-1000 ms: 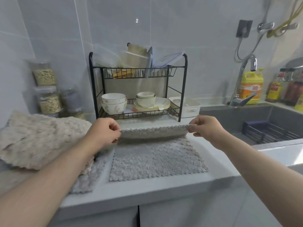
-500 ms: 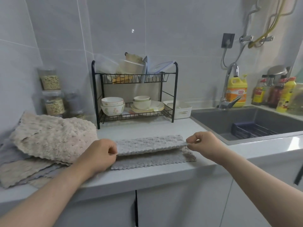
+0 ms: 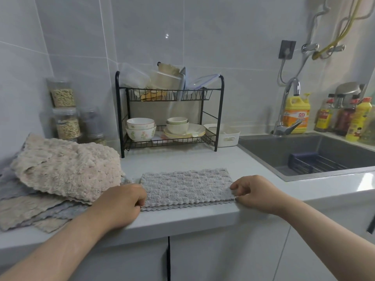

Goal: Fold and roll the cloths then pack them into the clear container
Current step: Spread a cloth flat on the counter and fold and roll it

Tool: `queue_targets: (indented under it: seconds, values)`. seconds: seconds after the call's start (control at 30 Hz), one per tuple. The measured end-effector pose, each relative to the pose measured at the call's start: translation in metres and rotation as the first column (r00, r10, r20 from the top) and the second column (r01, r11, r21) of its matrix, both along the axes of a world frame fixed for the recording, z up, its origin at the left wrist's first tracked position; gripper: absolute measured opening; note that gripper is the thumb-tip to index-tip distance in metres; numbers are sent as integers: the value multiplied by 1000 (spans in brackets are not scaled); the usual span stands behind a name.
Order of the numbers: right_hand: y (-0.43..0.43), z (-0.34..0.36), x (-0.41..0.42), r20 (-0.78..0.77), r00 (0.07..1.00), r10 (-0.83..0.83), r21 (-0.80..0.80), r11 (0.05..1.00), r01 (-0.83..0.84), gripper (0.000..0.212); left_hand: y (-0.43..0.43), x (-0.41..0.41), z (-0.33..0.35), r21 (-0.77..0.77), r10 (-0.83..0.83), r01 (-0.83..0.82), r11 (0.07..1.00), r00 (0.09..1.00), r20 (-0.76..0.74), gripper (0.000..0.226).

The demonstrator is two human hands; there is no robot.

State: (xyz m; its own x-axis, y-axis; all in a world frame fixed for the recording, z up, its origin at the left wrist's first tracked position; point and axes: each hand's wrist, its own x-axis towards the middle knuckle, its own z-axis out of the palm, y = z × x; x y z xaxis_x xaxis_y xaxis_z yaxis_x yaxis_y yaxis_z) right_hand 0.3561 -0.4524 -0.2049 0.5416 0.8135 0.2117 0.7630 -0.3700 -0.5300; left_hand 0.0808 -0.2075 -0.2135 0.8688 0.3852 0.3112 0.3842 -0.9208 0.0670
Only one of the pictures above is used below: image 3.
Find person's left hand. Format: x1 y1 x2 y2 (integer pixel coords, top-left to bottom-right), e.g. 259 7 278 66
87 184 147 231

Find clear glass bottle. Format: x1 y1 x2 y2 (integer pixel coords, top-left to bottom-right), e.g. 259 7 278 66
359 114 375 145

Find steel pot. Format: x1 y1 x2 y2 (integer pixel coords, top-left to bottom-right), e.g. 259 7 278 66
334 82 367 108

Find person's left forearm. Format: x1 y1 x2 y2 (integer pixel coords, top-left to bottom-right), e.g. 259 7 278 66
0 201 102 281

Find blue sink drain rack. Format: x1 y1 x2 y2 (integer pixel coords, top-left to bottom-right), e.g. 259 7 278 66
287 152 349 175

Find chrome faucet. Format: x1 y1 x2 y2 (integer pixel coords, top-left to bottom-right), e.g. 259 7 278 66
272 78 302 137

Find black wall socket with plug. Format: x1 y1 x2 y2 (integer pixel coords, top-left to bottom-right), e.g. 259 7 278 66
278 40 296 59

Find yellow detergent bottle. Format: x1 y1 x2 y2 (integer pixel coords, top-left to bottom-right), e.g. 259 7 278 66
282 93 311 134

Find pile of fluffy cloths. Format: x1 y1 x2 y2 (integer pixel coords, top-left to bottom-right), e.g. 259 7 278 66
0 133 132 234

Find grey kitchen sink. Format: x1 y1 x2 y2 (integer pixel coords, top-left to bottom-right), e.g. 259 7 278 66
237 132 375 182

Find yellow gas hose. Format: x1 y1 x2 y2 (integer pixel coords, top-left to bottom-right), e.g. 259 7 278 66
312 0 365 60

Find small bowls on plates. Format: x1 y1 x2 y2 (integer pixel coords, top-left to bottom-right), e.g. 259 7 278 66
163 127 206 142

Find yellow label sauce bottle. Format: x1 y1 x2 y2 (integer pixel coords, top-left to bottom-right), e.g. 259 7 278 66
314 94 336 133

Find black wire dish rack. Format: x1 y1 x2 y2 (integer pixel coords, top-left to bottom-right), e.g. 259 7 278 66
114 70 225 158

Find tan lid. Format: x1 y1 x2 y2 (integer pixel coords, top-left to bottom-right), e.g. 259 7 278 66
157 62 181 78

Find white plastic basket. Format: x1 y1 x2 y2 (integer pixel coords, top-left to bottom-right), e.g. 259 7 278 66
204 123 241 148

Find clear jar grey contents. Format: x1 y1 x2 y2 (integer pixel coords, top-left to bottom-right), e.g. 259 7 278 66
79 107 102 137

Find grey plastic lid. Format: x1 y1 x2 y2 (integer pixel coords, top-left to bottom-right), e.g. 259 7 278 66
178 66 187 101

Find person's right forearm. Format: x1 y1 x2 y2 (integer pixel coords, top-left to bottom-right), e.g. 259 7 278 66
278 199 375 281

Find grey checked towel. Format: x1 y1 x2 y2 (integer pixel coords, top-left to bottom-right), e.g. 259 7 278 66
139 168 237 212

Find person's right hand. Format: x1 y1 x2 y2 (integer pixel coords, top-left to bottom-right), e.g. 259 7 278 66
230 175 291 215

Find metal water pipe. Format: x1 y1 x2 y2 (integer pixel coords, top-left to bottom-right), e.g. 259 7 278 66
331 0 375 50
304 0 330 47

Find grey power cable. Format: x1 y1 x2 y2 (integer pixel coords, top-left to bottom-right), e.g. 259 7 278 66
277 58 293 86

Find yellow dish cloth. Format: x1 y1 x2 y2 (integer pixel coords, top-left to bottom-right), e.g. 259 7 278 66
140 90 169 102

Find yellow squeeze bottle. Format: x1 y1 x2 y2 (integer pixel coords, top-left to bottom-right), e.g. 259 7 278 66
345 97 373 142

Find clear plastic food container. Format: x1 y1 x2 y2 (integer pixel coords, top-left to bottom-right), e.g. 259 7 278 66
118 62 153 91

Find small clear jar of oats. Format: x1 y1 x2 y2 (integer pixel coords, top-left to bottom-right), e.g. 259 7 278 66
87 134 107 145

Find blue rimmed container lid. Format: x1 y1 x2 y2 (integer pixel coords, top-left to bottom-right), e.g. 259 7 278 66
187 73 220 91

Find group of condiment bottles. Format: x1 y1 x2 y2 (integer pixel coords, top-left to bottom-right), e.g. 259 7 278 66
334 98 359 137

